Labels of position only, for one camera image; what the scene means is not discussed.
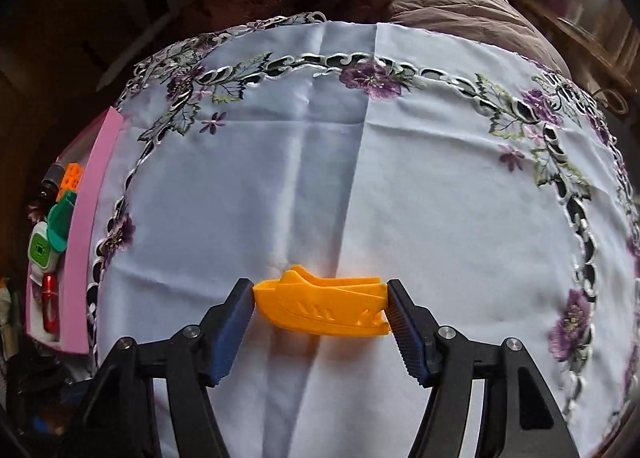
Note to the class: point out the orange boat toy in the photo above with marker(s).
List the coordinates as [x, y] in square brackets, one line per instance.
[320, 308]

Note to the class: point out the red oblong toy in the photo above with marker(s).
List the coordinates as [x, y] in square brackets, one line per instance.
[50, 305]

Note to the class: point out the small dark bottle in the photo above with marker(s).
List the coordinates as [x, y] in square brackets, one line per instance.
[50, 180]

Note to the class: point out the orange dice block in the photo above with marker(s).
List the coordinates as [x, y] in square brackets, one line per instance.
[72, 178]

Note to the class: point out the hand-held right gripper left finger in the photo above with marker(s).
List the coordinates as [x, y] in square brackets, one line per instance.
[232, 333]

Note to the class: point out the white box with pink rim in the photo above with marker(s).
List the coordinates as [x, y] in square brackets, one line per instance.
[80, 258]

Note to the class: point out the wooden windowsill shelf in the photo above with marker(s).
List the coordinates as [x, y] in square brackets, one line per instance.
[590, 48]

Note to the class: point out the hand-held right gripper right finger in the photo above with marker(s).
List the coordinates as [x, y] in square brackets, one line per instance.
[405, 333]

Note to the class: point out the white floral embroidered tablecloth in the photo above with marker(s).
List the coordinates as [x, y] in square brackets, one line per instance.
[400, 178]

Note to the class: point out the teal green plastic piece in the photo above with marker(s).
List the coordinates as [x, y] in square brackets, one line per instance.
[62, 223]

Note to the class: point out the green and white round toy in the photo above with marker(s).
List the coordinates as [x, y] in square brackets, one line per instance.
[42, 253]

